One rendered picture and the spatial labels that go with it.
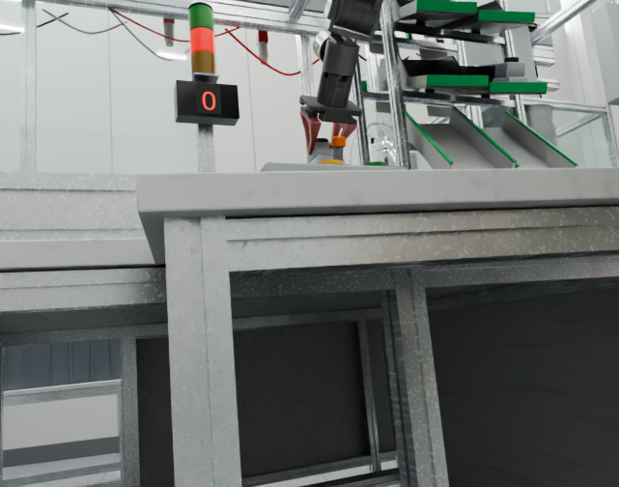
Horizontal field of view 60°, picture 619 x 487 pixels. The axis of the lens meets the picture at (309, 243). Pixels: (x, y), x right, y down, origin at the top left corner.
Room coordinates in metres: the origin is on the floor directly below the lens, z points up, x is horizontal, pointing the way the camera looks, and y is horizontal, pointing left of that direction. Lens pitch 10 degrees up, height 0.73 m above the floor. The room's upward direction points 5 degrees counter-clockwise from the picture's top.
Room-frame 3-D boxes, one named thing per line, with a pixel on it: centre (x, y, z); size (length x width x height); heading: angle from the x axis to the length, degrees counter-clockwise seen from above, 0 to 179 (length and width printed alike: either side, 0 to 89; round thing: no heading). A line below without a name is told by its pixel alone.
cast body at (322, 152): (0.97, -0.04, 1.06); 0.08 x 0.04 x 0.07; 21
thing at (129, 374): (2.46, -0.27, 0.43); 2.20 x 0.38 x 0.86; 111
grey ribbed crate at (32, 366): (2.64, 1.29, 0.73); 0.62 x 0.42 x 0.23; 111
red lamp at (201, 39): (1.00, 0.18, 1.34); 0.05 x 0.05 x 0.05
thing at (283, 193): (0.81, -0.23, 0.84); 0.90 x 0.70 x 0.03; 104
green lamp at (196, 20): (1.00, 0.18, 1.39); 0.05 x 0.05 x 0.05
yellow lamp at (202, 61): (1.00, 0.18, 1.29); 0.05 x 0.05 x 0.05
